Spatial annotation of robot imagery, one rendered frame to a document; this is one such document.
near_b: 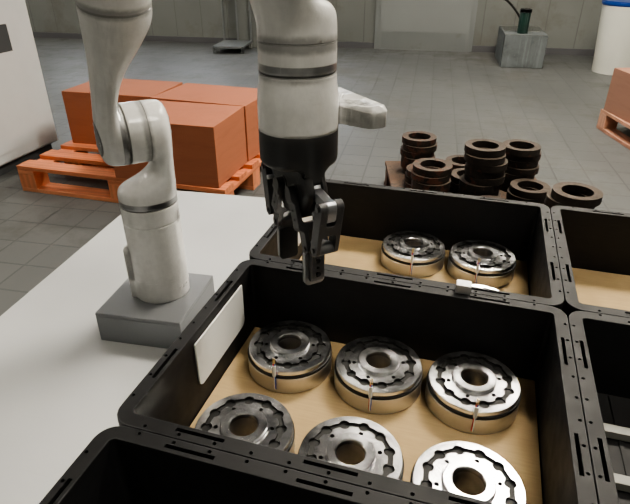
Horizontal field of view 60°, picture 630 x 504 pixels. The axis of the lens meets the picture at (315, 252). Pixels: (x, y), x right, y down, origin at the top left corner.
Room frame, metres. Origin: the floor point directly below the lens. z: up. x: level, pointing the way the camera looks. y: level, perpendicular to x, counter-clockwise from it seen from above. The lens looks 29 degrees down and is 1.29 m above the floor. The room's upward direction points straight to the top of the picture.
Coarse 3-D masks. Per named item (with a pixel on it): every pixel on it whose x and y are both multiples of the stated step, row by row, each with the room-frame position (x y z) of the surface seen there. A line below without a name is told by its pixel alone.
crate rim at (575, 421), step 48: (384, 288) 0.56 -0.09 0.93; (432, 288) 0.55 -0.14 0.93; (192, 336) 0.46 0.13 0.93; (144, 384) 0.39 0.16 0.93; (576, 384) 0.39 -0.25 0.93; (192, 432) 0.33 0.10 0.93; (576, 432) 0.33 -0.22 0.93; (336, 480) 0.28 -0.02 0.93; (384, 480) 0.28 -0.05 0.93; (576, 480) 0.28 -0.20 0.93
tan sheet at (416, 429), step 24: (240, 360) 0.54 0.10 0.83; (240, 384) 0.50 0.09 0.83; (528, 384) 0.50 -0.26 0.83; (288, 408) 0.46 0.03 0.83; (312, 408) 0.46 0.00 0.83; (336, 408) 0.46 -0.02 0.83; (408, 408) 0.46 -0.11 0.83; (528, 408) 0.46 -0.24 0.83; (408, 432) 0.42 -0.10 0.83; (432, 432) 0.42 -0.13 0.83; (456, 432) 0.42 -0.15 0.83; (504, 432) 0.42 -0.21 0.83; (528, 432) 0.42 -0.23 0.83; (408, 456) 0.39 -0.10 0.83; (504, 456) 0.39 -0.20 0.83; (528, 456) 0.39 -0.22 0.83; (408, 480) 0.36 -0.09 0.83; (528, 480) 0.36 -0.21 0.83
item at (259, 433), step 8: (240, 408) 0.42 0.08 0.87; (248, 408) 0.42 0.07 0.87; (224, 416) 0.41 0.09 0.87; (232, 416) 0.41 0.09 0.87; (240, 416) 0.41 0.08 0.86; (248, 416) 0.41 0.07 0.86; (256, 416) 0.41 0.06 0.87; (264, 416) 0.41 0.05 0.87; (224, 424) 0.40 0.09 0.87; (264, 424) 0.40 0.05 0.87; (224, 432) 0.39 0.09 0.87; (256, 432) 0.39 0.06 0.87; (264, 432) 0.39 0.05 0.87; (248, 440) 0.38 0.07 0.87; (256, 440) 0.38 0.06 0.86
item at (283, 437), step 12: (228, 396) 0.44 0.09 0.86; (240, 396) 0.44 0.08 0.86; (252, 396) 0.44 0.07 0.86; (264, 396) 0.44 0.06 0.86; (216, 408) 0.43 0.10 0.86; (228, 408) 0.43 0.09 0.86; (264, 408) 0.43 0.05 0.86; (276, 408) 0.43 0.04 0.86; (204, 420) 0.41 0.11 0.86; (216, 420) 0.41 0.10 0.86; (276, 420) 0.41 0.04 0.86; (288, 420) 0.41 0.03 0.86; (216, 432) 0.39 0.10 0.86; (276, 432) 0.39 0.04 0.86; (288, 432) 0.39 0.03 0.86; (264, 444) 0.38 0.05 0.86; (276, 444) 0.38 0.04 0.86; (288, 444) 0.38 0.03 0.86
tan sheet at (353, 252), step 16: (352, 240) 0.86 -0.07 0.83; (368, 240) 0.86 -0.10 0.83; (336, 256) 0.81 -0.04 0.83; (352, 256) 0.81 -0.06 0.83; (368, 256) 0.81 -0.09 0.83; (384, 272) 0.75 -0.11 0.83; (448, 272) 0.75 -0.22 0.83; (496, 288) 0.71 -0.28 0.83; (512, 288) 0.71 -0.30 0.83; (528, 288) 0.71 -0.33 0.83
